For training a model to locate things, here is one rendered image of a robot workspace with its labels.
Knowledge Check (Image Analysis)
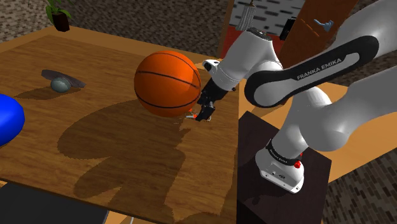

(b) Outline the small orange and white tool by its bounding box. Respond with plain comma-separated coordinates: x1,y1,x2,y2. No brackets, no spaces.
185,113,214,122

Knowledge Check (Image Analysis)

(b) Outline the orange basketball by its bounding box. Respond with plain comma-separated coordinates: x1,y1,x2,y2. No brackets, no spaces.
134,50,202,118

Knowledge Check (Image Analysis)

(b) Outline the white hanging tassel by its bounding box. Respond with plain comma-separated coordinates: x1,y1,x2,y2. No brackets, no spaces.
235,0,257,31

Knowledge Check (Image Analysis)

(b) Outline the wooden table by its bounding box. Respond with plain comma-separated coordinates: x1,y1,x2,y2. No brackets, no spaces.
0,25,397,224

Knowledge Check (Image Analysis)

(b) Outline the dark robot stand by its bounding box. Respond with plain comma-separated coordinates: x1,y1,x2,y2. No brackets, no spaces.
237,110,332,224

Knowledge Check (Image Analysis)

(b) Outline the grey dome with dark brim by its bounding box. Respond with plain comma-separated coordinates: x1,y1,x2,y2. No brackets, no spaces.
41,69,87,94

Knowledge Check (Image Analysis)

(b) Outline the potted green plant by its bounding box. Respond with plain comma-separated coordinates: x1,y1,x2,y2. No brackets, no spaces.
44,0,74,32

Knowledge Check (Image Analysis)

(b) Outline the blue round thing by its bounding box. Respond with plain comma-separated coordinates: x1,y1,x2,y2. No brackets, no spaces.
0,94,26,148

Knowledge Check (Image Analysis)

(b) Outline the brown door with blue handle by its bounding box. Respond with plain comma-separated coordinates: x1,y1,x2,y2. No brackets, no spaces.
277,0,359,69

